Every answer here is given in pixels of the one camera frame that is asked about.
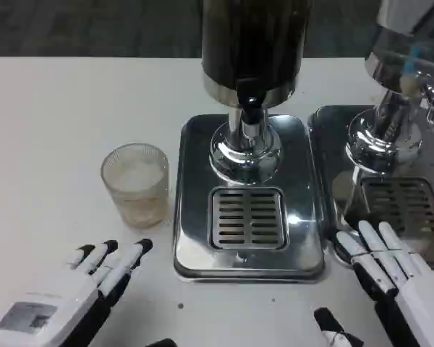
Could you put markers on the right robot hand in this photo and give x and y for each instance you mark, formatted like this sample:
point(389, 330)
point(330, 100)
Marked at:
point(419, 300)

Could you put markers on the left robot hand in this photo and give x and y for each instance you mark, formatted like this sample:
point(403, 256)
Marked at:
point(40, 289)

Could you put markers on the clear ribbed glass cup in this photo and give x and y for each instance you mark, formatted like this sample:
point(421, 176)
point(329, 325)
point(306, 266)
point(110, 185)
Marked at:
point(137, 202)

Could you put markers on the steel drip tray base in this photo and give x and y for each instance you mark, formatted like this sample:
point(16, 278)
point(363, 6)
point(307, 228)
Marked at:
point(304, 217)
point(329, 144)

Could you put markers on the clear steel drink dispenser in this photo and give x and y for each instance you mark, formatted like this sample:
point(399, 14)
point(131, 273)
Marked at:
point(387, 54)

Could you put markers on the black dispenser tap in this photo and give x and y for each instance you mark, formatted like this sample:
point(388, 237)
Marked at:
point(249, 97)

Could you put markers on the dark drink dispenser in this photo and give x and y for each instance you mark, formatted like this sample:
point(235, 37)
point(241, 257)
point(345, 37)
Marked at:
point(253, 43)

